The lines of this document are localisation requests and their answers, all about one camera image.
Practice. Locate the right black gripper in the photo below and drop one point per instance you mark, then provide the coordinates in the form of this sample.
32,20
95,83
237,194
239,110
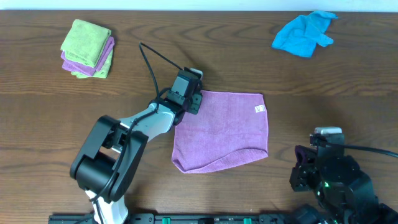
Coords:
305,157

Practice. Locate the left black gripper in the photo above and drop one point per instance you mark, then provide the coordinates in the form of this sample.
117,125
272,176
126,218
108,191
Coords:
193,104

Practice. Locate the purple microfiber cloth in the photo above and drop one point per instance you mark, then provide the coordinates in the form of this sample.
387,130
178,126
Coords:
229,130

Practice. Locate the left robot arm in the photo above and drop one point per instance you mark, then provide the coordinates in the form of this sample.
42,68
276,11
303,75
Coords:
108,159

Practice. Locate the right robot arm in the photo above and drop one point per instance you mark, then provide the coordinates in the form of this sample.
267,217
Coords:
339,184

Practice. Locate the bottom green folded cloth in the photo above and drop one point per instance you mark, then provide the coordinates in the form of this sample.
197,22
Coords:
102,73

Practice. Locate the green folded cloth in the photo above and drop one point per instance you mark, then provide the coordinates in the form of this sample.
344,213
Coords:
102,73
85,42

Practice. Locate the top green folded cloth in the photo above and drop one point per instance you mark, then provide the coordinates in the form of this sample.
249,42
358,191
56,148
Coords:
85,42

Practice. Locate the crumpled blue cloth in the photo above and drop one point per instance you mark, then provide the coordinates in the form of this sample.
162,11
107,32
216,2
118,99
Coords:
301,35

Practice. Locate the purple folded cloth in stack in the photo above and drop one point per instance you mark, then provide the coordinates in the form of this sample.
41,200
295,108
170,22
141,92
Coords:
71,66

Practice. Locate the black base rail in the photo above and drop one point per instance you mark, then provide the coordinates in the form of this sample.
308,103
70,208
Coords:
148,218

